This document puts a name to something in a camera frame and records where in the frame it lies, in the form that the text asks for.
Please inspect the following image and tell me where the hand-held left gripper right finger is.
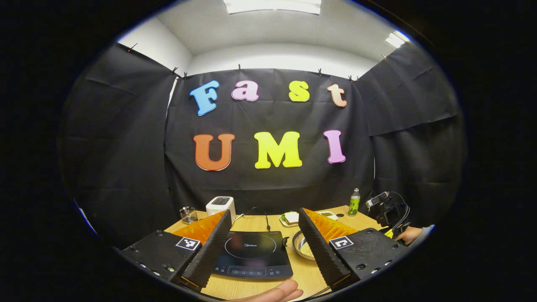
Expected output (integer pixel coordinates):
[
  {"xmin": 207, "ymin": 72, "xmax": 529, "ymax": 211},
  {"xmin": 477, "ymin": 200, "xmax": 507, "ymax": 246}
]
[{"xmin": 298, "ymin": 208, "xmax": 414, "ymax": 291}]

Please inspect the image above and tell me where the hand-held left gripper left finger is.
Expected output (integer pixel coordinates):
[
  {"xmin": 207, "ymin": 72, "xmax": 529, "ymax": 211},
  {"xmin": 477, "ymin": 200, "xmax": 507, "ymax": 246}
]
[{"xmin": 119, "ymin": 210, "xmax": 232, "ymax": 293}]

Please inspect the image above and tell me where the stainless steel pot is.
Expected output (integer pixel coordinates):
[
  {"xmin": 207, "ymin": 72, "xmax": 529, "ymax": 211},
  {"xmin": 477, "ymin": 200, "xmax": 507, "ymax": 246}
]
[{"xmin": 282, "ymin": 230, "xmax": 315, "ymax": 261}]

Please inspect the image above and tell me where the black induction cooktop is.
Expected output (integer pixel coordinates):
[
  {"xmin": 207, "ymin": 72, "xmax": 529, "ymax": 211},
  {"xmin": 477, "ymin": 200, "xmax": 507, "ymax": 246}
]
[{"xmin": 212, "ymin": 231, "xmax": 293, "ymax": 280}]

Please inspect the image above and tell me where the green label drink bottle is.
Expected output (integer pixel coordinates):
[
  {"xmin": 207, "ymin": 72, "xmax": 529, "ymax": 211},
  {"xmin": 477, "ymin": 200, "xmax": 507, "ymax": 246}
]
[{"xmin": 348, "ymin": 188, "xmax": 361, "ymax": 217}]

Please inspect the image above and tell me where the white toaster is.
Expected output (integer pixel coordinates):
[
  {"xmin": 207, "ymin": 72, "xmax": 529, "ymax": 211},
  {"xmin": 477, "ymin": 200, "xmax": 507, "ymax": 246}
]
[{"xmin": 206, "ymin": 196, "xmax": 236, "ymax": 223}]

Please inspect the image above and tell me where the green plate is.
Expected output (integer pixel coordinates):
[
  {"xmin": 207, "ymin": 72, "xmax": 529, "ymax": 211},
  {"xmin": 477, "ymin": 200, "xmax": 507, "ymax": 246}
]
[{"xmin": 279, "ymin": 211, "xmax": 300, "ymax": 228}]

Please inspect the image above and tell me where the black backdrop cloth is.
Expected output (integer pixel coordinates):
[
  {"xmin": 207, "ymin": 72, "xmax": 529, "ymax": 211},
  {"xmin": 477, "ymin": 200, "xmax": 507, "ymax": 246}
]
[{"xmin": 59, "ymin": 42, "xmax": 467, "ymax": 248}]

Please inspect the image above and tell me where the small ceiling light panel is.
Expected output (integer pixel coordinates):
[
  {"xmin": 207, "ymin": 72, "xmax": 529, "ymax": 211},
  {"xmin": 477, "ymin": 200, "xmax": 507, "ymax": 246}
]
[{"xmin": 385, "ymin": 30, "xmax": 409, "ymax": 49}]

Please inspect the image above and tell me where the large ceiling light panel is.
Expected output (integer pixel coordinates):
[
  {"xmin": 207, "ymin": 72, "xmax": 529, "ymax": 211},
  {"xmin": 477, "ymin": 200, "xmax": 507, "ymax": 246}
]
[{"xmin": 222, "ymin": 0, "xmax": 322, "ymax": 16}]

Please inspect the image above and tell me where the black power cable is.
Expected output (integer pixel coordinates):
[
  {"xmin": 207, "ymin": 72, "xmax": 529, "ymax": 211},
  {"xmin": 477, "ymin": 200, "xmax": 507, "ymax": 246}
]
[{"xmin": 243, "ymin": 207, "xmax": 271, "ymax": 232}]

